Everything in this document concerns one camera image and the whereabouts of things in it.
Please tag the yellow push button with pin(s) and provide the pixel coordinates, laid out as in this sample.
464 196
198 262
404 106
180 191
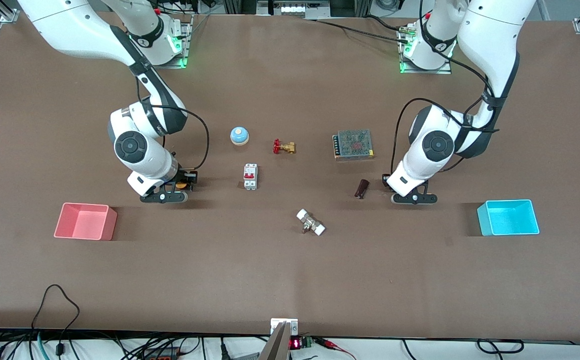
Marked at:
181 185

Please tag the cyan plastic bin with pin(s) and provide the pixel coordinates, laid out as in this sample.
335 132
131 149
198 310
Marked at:
507 220

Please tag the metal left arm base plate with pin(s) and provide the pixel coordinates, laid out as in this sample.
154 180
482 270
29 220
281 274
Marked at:
445 70

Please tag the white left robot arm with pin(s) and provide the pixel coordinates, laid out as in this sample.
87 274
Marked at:
490 30

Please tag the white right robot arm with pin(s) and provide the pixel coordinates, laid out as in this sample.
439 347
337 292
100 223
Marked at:
69 25

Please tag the white device with slots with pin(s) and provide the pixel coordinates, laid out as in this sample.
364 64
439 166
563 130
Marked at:
300 9

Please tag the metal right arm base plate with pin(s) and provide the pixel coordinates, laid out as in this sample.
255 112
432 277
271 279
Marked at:
182 55

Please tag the white red circuit breaker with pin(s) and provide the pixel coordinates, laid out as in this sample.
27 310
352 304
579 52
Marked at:
250 176

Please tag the red clip lead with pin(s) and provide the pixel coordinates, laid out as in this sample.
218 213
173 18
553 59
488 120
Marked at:
327 343

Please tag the pink plastic bin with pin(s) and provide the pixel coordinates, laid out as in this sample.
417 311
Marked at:
84 222

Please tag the metal mesh power supply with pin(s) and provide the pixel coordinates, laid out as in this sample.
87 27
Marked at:
354 144

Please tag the dark brown cylindrical capacitor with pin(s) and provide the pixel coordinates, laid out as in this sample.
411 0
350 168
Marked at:
362 189

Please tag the blue call bell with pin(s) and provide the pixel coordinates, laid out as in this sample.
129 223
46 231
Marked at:
239 135

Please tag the metal fitting with white ends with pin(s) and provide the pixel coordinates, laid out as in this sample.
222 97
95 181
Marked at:
311 222

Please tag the red digit display module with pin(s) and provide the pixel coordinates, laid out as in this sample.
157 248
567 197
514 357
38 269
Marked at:
296 343

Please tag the white metal bracket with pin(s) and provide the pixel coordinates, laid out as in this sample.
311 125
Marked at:
275 324

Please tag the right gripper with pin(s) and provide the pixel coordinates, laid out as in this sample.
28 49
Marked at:
187 176

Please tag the grey camera mount bar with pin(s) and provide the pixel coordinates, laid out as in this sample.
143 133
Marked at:
277 347

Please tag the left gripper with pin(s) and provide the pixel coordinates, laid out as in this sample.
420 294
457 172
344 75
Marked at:
385 179

